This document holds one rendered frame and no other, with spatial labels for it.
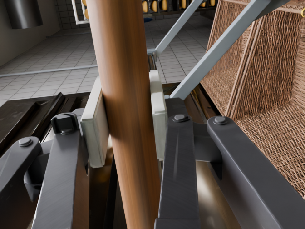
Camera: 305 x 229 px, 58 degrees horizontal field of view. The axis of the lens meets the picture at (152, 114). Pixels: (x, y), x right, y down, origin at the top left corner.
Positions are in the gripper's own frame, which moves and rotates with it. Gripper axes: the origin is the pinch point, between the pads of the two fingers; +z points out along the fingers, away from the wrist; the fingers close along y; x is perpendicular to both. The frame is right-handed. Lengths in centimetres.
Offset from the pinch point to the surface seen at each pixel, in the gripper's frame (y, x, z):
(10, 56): -142, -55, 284
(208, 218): 15, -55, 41
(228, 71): 51, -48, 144
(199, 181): 15, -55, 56
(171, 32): 12, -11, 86
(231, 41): 18.4, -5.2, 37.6
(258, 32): 44, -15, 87
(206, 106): 31, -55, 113
